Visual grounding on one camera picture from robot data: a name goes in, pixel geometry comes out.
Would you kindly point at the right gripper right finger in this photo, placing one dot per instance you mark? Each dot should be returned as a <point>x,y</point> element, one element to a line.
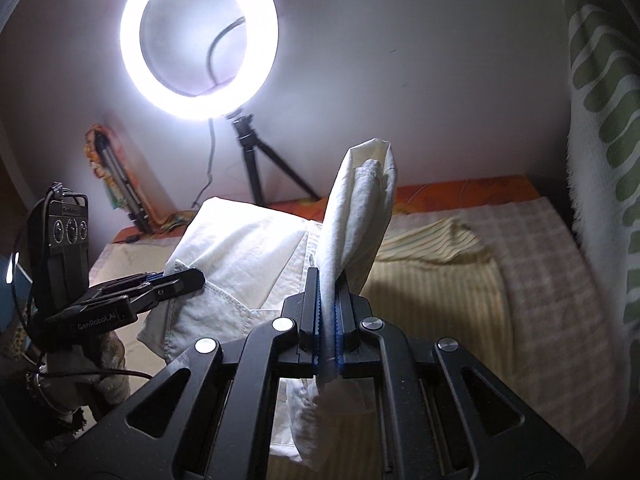
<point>356,351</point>

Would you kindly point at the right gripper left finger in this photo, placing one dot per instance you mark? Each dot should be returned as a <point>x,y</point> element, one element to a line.
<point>300,359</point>

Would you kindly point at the white long-sleeved shirt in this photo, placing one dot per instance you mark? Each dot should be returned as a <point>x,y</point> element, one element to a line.
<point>253,258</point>

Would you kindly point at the left hand white glove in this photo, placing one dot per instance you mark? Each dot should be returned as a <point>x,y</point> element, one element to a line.
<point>86,377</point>

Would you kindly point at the yellow striped bed sheet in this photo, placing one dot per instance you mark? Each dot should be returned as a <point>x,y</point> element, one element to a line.
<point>355,449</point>

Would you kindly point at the folded silver tripod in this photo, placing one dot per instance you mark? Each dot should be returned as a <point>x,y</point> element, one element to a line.
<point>126,196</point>

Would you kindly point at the colourful patterned cloth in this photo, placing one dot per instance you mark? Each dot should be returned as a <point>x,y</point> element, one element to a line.
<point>164,215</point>

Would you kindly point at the orange mattress edge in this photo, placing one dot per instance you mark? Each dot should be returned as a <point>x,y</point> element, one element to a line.
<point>409,199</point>

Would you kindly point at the pink checked blanket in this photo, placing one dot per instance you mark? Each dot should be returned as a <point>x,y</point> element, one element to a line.
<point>510,284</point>

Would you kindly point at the green white patterned pillow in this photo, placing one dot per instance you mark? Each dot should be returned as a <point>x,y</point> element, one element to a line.
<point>603,166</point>

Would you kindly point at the white ring light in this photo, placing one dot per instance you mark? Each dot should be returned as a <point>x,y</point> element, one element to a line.
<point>198,59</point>

